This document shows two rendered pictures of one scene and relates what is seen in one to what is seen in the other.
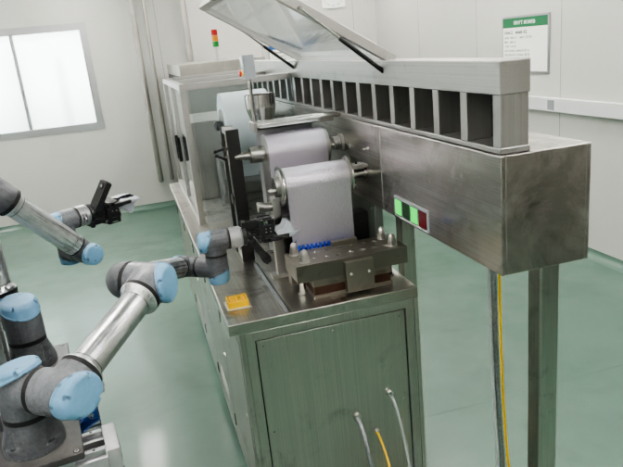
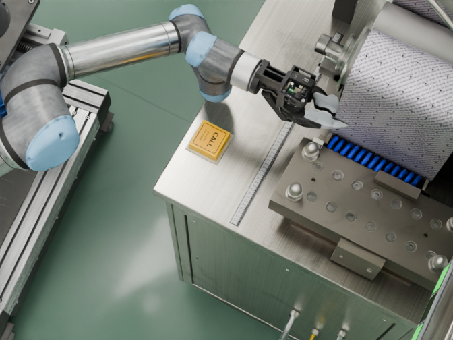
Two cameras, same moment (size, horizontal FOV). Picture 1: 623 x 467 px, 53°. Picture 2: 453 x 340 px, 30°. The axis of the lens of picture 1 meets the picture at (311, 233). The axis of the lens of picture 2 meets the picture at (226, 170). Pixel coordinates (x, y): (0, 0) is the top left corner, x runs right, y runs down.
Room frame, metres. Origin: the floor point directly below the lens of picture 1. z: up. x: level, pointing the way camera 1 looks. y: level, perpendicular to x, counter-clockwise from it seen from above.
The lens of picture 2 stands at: (1.47, -0.24, 2.68)
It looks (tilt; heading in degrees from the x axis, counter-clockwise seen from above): 69 degrees down; 41
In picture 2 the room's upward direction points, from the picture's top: 2 degrees clockwise
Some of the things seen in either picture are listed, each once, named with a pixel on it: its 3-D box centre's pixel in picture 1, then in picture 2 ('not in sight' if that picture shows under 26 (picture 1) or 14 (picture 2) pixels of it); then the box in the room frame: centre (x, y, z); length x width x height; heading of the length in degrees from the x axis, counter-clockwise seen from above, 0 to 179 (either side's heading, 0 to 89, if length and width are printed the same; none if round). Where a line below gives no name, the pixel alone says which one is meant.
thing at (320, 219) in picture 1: (322, 220); (388, 139); (2.19, -0.04, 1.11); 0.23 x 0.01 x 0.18; 105
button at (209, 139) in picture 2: (236, 301); (209, 139); (2.00, 0.28, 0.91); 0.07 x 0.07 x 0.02; 15
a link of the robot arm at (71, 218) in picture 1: (62, 222); not in sight; (2.16, 0.87, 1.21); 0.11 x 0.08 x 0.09; 138
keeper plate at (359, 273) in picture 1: (360, 274); (356, 260); (2.00, -0.15, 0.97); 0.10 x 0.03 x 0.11; 105
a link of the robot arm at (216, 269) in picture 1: (213, 268); (212, 72); (2.10, 0.35, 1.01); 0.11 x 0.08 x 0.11; 67
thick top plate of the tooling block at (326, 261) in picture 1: (345, 258); (371, 214); (2.09, -0.11, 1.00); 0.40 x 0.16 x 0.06; 105
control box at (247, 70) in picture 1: (246, 67); not in sight; (2.76, 0.21, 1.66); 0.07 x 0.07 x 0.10; 14
